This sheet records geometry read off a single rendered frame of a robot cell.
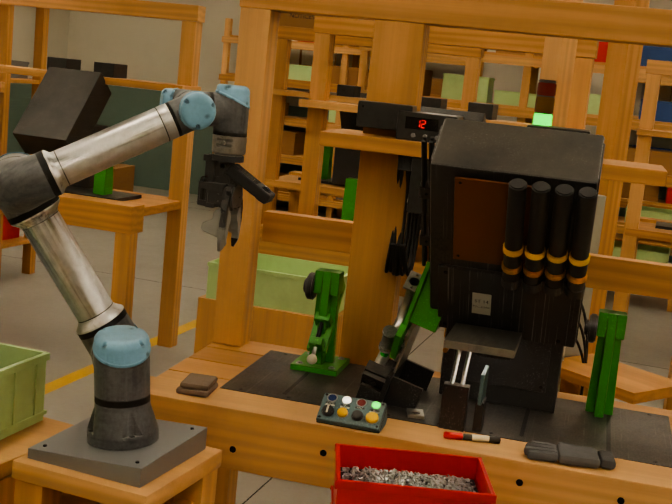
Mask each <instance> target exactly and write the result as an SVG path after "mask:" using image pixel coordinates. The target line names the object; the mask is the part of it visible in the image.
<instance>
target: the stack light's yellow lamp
mask: <svg viewBox="0 0 672 504"><path fill-rule="evenodd" d="M554 103H555V98H552V97H542V96H537V97H536V102H535V110H534V111H535V112H534V113H541V114H550V115H553V110H554Z"/></svg>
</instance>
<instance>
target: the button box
mask: <svg viewBox="0 0 672 504"><path fill-rule="evenodd" d="M329 395H331V393H325V394H324V397H323V400H322V403H321V405H320V408H319V411H318V414H317V417H316V422H318V423H323V424H329V425H334V426H340V427H346V428H351V429H357V430H362V431H368V432H373V433H380V432H381V430H382V429H383V428H384V426H385V425H386V421H387V404H386V403H383V402H379V403H380V407H379V408H377V409H375V408H373V407H372V403H373V402H378V401H371V400H365V399H364V400H365V401H366V404H365V405H364V406H359V405H358V404H357V401H358V400H360V398H354V397H350V398H351V402H350V403H344V402H343V398H344V397H349V396H342V395H337V394H335V395H336V396H337V398H336V400H334V401H330V400H329V399H328V396H329ZM328 404H329V405H331V406H332V407H333V413H332V414H330V415H325V414H324V413H323V412H322V408H323V406H325V405H328ZM342 407H344V408H346V409H347V411H348V414H347V416H345V417H339V416H338V414H337V411H338V409H339V408H342ZM355 410H360V411H361V412H362V418H361V419H359V420H355V419H353V418H352V413H353V411H355ZM369 412H375V413H377V414H378V421H377V422H376V423H368V422H367V421H366V415H367V414H368V413H369Z"/></svg>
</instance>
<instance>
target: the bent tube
mask: <svg viewBox="0 0 672 504"><path fill-rule="evenodd" d="M416 276H418V277H416ZM421 276H422V275H421V274H419V273H417V272H414V271H412V270H411V272H410V274H409V276H408V277H407V279H406V281H405V283H404V285H403V288H404V289H406V292H405V296H404V300H403V302H402V305H401V308H400V310H399V313H398V315H397V318H396V320H395V322H394V324H393V326H394V327H396V328H397V330H398V328H399V326H400V324H401V322H403V320H404V318H405V316H406V313H407V311H408V308H409V306H410V303H411V301H412V298H413V296H414V293H415V291H416V288H417V286H418V283H419V281H420V278H421ZM380 353H381V351H380V352H379V354H378V356H377V357H376V359H375V361H374V362H376V363H378V364H381V365H383V366H385V365H386V363H387V362H388V360H389V358H390V357H389V355H390V353H389V354H388V356H387V357H383V356H381V355H380Z"/></svg>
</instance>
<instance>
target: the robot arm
mask: <svg viewBox="0 0 672 504"><path fill-rule="evenodd" d="M249 109H250V90H249V89H248V88H247V87H246V86H239V85H230V84H218V85H217V89H216V90H215V92H205V91H196V90H186V89H179V88H165V89H163V90H162V92H161V96H160V105H159V106H157V107H155V108H152V109H150V110H148V111H145V112H143V113H141V114H138V115H136V116H134V117H131V118H129V119H127V120H124V121H122V122H120V123H117V124H115V125H113V126H111V127H108V128H106V129H104V130H101V131H99V132H97V133H94V134H92V135H90V136H87V137H85V138H83V139H80V140H78V141H76V142H73V143H71V144H69V145H66V146H64V147H62V148H59V149H57V150H55V151H52V152H47V151H45V150H42V151H39V152H37V153H35V154H32V155H29V154H26V153H23V152H11V153H7V154H4V155H2V156H0V209H1V210H2V212H3V213H4V215H5V217H6V218H7V220H8V222H9V223H10V225H11V226H13V227H17V228H20V229H22V230H23V232H24V234H25V235H26V237H27V239H28V240H29V242H30V244H31V245H32V247H33V248H34V250H35V252H36V253H37V255H38V257H39V258H40V260H41V262H42V263H43V265H44V267H45V268H46V270H47V271H48V273H49V275H50V276H51V278H52V280H53V281H54V283H55V285H56V286H57V288H58V290H59V291H60V293H61V294H62V296H63V298H64V299H65V301H66V303H67V304H68V306H69V308H70V309H71V311H72V313H73V314H74V316H75V317H76V319H77V321H78V327H77V330H76V333H77V335H78V336H79V338H80V339H81V341H82V343H83V344H84V346H85V348H86V349H87V351H88V353H89V354H90V356H91V358H92V362H93V367H94V408H93V411H92V414H91V417H90V421H89V424H88V427H87V431H86V439H87V443H88V444H89V445H91V446H93V447H95V448H98V449H103V450H112V451H124V450H134V449H139V448H143V447H147V446H149V445H152V444H153V443H155V442H156V441H157V440H158V439H159V427H158V424H157V421H156V418H155V415H154V412H153V409H152V406H151V403H150V352H151V344H150V339H149V336H148V334H147V333H146V331H144V330H143V329H141V328H138V327H137V326H136V325H135V324H134V323H133V322H132V320H131V318H130V317H129V315H128V313H127V312H126V310H125V308H124V307H123V305H121V304H117V303H114V302H112V300H111V298H110V297H109V295H108V293H107V292H106V290H105V288H104V287H103V285H102V283H101V281H100V280H99V278H98V276H97V275H96V273H95V271H94V270H93V268H92V266H91V265H90V263H89V261H88V260H87V258H86V256H85V255H84V253H83V251H82V249H81V248H80V246H79V244H78V243H77V241H76V239H75V238H74V236H73V234H72V233H71V231H70V229H69V228H68V226H67V224H66V223H65V221H64V219H63V217H62V216H61V214H60V212H59V211H58V204H59V201H60V198H59V197H58V196H59V195H62V194H64V192H65V189H66V187H67V186H69V185H72V184H74V183H76V182H78V181H81V180H83V179H85V178H87V177H90V176H92V175H94V174H97V173H99V172H101V171H103V170H106V169H108V168H110V167H112V166H115V165H117V164H119V163H121V162H124V161H126V160H128V159H130V158H133V157H135V156H137V155H140V154H142V153H144V152H146V151H149V150H151V149H153V148H155V147H158V146H160V145H162V144H164V143H167V142H169V141H171V140H173V139H176V138H178V137H180V136H183V135H185V134H187V133H190V132H192V131H194V130H202V129H205V128H206V127H208V126H213V139H212V152H214V154H210V153H209V154H204V158H203V160H205V161H206V166H205V176H202V177H205V178H204V179H203V178H202V177H201V179H202V180H201V179H200V181H199V185H198V198H197V204H198V205H201V206H205V207H209V208H215V207H220V208H221V209H216V210H215V211H214V213H213V217H212V219H210V220H208V221H205V222H203V223H202V225H201V229H202V231H204V232H206V233H208V234H210V235H212V236H215V237H217V251H218V252H220V251H221V250H222V249H223V248H224V246H225V245H226V239H227V235H228V231H229V232H231V233H232V234H231V246H235V244H236V242H237V241H238V238H239V233H240V227H241V222H242V212H243V188H244V189H245V190H247V191H248V192H249V193H250V194H251V195H253V196H254V197H255V198H256V199H257V200H258V201H260V202H261V203H263V204H266V203H269V202H271V201H272V200H273V198H274V197H275V193H274V192H273V191H271V190H270V188H269V187H267V186H265V185H264V184H263V183H261V182H260V181H259V180H258V179H256V178H255V177H254V176H253V175H251V174H250V173H249V172H248V171H247V170H245V169H244V168H243V167H242V166H240V165H239V164H235V163H243V162H244V156H243V155H245V153H246V142H247V128H248V117H249ZM224 165H225V166H224Z"/></svg>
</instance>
